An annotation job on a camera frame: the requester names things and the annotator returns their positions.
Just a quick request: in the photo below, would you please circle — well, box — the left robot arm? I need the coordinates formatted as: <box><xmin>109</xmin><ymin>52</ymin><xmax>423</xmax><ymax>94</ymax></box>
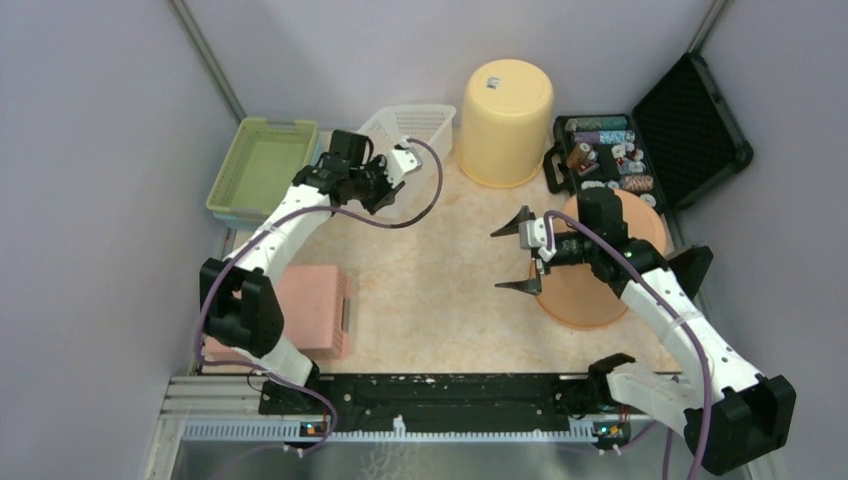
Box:
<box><xmin>199</xmin><ymin>130</ymin><xmax>421</xmax><ymax>414</ymax></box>

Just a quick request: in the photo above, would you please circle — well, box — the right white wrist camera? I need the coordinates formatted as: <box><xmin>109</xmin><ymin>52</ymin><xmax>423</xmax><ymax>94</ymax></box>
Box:
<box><xmin>518</xmin><ymin>218</ymin><xmax>556</xmax><ymax>262</ymax></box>

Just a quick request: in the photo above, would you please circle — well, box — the pink plastic basket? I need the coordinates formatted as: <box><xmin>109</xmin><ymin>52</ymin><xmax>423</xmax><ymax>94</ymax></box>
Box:
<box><xmin>202</xmin><ymin>265</ymin><xmax>351</xmax><ymax>362</ymax></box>

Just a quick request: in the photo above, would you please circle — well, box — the orange capybara bucket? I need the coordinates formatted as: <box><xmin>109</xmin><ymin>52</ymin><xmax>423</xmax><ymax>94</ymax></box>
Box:
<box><xmin>536</xmin><ymin>189</ymin><xmax>671</xmax><ymax>330</ymax></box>

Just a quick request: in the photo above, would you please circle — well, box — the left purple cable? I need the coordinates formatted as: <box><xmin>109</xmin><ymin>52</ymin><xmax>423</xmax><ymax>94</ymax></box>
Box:
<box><xmin>193</xmin><ymin>137</ymin><xmax>445</xmax><ymax>458</ymax></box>

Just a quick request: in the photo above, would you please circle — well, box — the purple cable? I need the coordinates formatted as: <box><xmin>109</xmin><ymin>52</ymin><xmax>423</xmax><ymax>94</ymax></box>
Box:
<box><xmin>543</xmin><ymin>210</ymin><xmax>714</xmax><ymax>480</ymax></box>
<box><xmin>193</xmin><ymin>137</ymin><xmax>445</xmax><ymax>458</ymax></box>

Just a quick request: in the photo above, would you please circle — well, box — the brown cylinder in case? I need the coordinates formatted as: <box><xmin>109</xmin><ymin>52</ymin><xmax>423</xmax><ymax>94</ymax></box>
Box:
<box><xmin>565</xmin><ymin>142</ymin><xmax>593</xmax><ymax>169</ymax></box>

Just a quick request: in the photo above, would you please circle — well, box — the blue basket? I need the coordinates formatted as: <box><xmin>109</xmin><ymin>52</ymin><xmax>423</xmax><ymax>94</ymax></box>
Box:
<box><xmin>211</xmin><ymin>132</ymin><xmax>326</xmax><ymax>233</ymax></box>

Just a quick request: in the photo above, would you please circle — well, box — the green plastic basket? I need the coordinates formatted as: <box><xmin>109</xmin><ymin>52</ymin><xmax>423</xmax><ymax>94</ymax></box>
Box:
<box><xmin>206</xmin><ymin>117</ymin><xmax>321</xmax><ymax>221</ymax></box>

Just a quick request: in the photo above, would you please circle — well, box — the black open tool case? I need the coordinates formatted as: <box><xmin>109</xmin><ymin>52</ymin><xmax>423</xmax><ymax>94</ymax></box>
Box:
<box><xmin>542</xmin><ymin>53</ymin><xmax>754</xmax><ymax>214</ymax></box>

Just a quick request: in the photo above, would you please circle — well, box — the yellow capybara bucket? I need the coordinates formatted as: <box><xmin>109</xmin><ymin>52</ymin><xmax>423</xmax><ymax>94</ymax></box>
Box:
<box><xmin>458</xmin><ymin>59</ymin><xmax>554</xmax><ymax>188</ymax></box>

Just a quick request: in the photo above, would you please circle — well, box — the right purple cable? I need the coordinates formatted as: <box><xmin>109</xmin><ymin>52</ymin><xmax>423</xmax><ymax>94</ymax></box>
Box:
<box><xmin>543</xmin><ymin>210</ymin><xmax>714</xmax><ymax>480</ymax></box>

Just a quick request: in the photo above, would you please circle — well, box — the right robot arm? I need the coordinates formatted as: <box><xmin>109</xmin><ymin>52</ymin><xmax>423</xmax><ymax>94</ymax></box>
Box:
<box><xmin>497</xmin><ymin>187</ymin><xmax>797</xmax><ymax>475</ymax></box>

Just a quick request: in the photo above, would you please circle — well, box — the white mesh plastic basket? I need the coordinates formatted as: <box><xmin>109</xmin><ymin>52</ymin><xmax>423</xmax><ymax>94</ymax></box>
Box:
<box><xmin>357</xmin><ymin>104</ymin><xmax>456</xmax><ymax>223</ymax></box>

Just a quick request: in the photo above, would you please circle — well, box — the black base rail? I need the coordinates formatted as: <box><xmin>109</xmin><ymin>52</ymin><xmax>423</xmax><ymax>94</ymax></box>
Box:
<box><xmin>158</xmin><ymin>354</ymin><xmax>757</xmax><ymax>458</ymax></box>

